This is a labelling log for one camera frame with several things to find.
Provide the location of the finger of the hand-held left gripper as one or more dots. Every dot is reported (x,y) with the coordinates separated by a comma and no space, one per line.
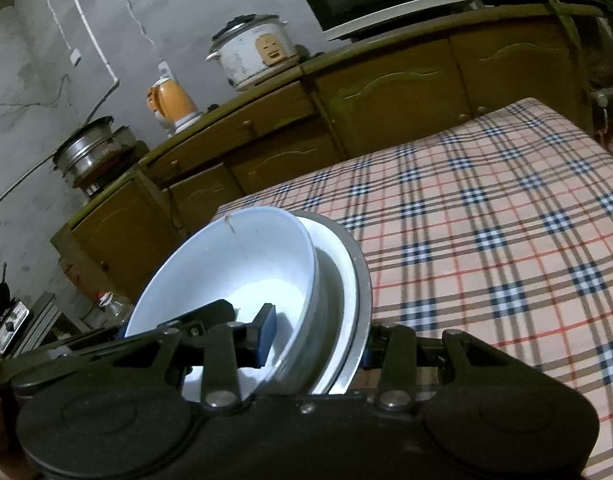
(206,315)

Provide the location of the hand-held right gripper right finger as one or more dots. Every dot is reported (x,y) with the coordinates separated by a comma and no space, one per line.
(401,360)

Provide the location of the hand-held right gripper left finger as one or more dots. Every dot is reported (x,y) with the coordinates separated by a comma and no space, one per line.
(267,336)

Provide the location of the large white bowl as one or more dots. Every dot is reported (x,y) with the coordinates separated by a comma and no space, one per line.
(246,260)

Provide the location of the steel bowl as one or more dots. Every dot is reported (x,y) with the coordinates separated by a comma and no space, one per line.
(359,300)

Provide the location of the clear plastic bottle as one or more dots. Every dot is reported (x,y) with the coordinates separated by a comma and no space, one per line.
(109,307)

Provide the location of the plaid tablecloth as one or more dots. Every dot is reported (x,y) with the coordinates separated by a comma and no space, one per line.
(486,220)

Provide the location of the steel steamer pot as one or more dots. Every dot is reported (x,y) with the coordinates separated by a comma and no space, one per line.
(84,152)

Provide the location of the orange electric kettle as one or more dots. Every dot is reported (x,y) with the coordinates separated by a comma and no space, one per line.
(174,105)

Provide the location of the white power plug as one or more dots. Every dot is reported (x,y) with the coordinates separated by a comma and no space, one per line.
(164,70)

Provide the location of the brown wooden cabinet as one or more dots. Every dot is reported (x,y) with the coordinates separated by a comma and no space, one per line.
(386,105)

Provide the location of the white rice cooker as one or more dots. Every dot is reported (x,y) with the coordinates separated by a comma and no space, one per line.
(241,57)

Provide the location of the green cloth strip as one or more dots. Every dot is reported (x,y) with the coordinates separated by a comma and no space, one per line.
(561,10)

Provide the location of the white wall conduit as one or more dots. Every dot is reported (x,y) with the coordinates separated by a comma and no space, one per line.
(114,82)

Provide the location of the white wall switch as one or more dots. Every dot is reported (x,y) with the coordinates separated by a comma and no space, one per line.
(76,57)

